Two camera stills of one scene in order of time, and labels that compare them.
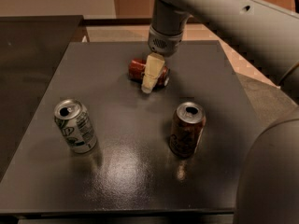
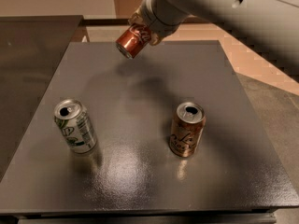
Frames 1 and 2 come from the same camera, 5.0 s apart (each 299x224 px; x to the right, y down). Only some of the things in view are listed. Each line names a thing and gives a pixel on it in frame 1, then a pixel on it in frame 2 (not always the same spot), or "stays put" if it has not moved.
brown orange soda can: [187, 128] stays put
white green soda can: [74, 119] stays put
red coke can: [136, 70] to [132, 40]
